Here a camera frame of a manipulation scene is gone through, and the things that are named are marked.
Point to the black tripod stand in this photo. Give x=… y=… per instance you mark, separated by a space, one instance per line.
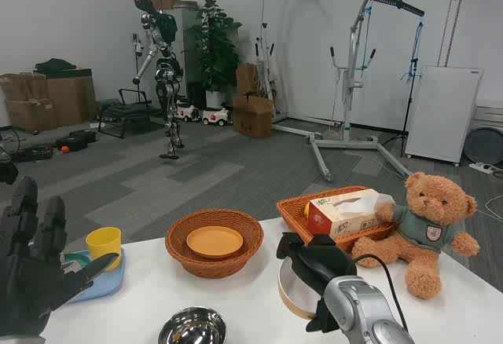
x=408 y=116

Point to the white drawer unit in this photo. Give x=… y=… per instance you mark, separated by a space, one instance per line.
x=489 y=114

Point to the open brown cardboard box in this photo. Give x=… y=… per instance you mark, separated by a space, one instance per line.
x=251 y=118

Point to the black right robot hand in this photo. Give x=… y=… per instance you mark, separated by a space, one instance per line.
x=318 y=259

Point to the potted green plant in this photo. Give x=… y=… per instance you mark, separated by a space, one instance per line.
x=214 y=45

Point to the orange plastic plate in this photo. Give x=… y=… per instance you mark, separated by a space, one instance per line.
x=214 y=242

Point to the stainless steel bowl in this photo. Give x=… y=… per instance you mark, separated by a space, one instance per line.
x=192 y=328

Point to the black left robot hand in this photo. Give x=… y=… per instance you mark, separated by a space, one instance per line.
x=23 y=277

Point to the stacked brown cardboard boxes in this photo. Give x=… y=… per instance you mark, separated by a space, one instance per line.
x=27 y=108

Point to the black folding bench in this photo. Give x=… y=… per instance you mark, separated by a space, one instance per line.
x=122 y=118

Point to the round wicker basket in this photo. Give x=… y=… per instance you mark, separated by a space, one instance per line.
x=214 y=267

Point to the yellow plastic cup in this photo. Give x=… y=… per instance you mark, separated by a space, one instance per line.
x=103 y=244

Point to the brown teddy bear green shirt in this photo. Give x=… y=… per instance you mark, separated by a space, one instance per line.
x=420 y=234

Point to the green plastic dish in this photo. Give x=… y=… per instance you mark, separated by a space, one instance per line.
x=76 y=258

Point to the white power strip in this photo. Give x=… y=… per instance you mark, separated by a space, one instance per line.
x=481 y=167

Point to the black equipment case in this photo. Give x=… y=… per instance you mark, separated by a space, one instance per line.
x=76 y=139

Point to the red and cream tissue box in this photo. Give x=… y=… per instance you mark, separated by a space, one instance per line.
x=330 y=218

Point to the rectangular wicker basket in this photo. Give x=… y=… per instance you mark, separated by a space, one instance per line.
x=292 y=210

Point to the white toy car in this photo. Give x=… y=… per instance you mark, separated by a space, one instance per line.
x=215 y=116
x=188 y=111

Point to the white plastic bowl orange rim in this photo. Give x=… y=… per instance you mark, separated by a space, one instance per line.
x=292 y=293

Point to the black and silver humanoid robot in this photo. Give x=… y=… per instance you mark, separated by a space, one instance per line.
x=163 y=69

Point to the round grey disc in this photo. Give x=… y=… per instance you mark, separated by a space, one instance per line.
x=485 y=145

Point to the black bag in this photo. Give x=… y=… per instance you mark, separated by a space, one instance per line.
x=55 y=66

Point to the grey patient lift hoist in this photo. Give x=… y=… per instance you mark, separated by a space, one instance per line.
x=347 y=85

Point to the small yellow object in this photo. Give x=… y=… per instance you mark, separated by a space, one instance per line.
x=307 y=210

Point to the large brown cardboard box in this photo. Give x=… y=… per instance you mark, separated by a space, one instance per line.
x=68 y=98

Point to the white metal cabinet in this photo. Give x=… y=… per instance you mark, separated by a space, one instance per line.
x=442 y=112

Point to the small orange ball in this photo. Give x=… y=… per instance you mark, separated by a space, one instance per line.
x=65 y=149

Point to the white lift stand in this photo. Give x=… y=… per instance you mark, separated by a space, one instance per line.
x=271 y=65

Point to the light blue plastic tray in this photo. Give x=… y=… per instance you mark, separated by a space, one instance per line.
x=108 y=285

